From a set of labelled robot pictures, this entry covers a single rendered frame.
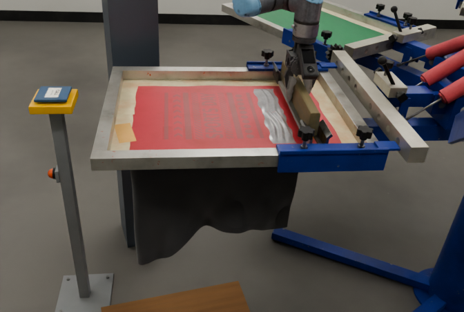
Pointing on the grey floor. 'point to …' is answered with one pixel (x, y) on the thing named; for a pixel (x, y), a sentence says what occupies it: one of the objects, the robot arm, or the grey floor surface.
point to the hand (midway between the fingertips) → (297, 99)
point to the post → (68, 284)
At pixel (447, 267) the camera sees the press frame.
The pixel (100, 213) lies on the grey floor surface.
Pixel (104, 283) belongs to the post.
